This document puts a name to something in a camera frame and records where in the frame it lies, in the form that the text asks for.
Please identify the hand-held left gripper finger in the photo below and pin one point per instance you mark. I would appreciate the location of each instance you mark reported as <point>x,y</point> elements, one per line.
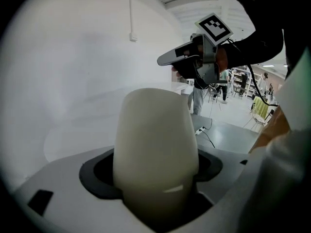
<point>155,139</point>

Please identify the white shelving unit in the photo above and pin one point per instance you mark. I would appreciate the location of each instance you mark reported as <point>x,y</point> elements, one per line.
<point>243,81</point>

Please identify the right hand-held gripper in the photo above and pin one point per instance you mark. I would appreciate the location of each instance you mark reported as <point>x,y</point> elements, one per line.
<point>213,30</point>

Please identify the white wall switch box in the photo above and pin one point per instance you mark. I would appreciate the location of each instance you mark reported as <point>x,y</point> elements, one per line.
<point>133,37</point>

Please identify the person's black top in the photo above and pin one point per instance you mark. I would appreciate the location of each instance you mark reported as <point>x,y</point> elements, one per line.
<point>267,8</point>

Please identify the white table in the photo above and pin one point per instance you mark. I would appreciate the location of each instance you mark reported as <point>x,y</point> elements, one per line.
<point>179,86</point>

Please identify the white power strip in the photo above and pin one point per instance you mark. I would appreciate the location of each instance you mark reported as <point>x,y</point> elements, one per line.
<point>200,130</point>

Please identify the person's right forearm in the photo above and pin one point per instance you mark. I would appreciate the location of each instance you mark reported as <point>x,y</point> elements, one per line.
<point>252,50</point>

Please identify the person's right hand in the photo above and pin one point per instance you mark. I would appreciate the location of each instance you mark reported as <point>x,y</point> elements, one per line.
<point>184,70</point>

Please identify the person's left forearm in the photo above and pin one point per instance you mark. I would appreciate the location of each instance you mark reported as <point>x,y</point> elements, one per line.
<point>271,130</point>

